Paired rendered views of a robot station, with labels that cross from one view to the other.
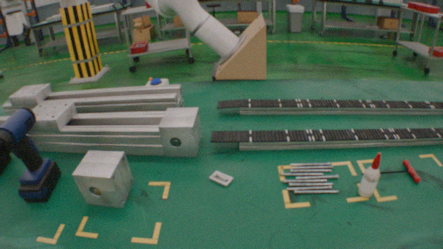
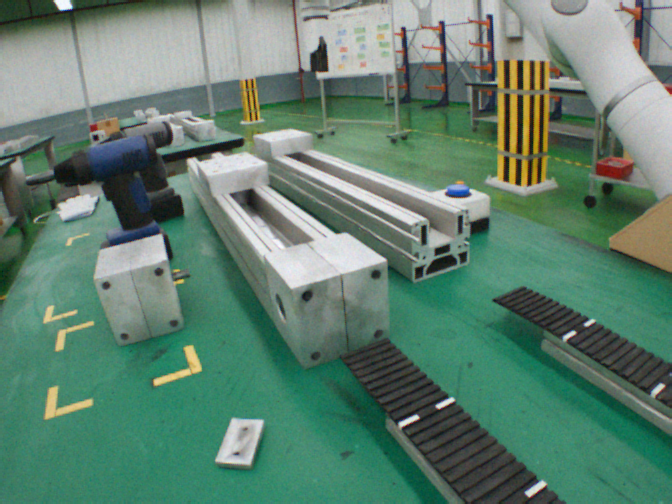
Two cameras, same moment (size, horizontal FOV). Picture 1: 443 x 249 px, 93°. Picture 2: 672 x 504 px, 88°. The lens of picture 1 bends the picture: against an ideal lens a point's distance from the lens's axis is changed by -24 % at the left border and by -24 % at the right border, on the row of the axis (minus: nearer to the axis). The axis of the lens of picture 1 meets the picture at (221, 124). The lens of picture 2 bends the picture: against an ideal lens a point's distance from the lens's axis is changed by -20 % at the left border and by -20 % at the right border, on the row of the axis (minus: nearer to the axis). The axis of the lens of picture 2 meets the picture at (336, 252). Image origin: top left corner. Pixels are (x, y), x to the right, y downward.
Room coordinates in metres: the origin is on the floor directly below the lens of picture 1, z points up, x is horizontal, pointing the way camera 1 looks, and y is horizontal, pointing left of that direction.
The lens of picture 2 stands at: (0.43, -0.25, 1.06)
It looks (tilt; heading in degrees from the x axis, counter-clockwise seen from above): 24 degrees down; 61
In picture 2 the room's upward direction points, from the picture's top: 5 degrees counter-clockwise
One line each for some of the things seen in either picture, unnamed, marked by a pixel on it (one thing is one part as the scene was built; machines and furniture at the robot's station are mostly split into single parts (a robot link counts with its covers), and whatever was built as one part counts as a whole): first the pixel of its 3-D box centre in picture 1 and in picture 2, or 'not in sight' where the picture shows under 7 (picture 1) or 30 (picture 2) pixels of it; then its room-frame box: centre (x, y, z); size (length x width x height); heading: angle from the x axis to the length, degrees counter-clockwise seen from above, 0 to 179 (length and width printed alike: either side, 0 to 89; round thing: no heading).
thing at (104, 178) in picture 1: (106, 175); (148, 285); (0.44, 0.28, 0.83); 0.11 x 0.10 x 0.10; 174
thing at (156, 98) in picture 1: (81, 105); (322, 183); (0.85, 0.53, 0.82); 0.80 x 0.10 x 0.09; 84
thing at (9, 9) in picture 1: (13, 8); (315, 13); (1.08, 0.90, 1.24); 0.09 x 0.08 x 0.03; 75
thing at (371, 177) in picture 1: (372, 174); not in sight; (0.37, -0.32, 0.84); 0.04 x 0.04 x 0.12
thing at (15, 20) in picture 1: (16, 21); (316, 33); (1.07, 0.90, 1.17); 0.10 x 0.07 x 0.11; 75
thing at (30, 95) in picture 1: (31, 97); (282, 147); (0.87, 0.78, 0.87); 0.16 x 0.11 x 0.07; 84
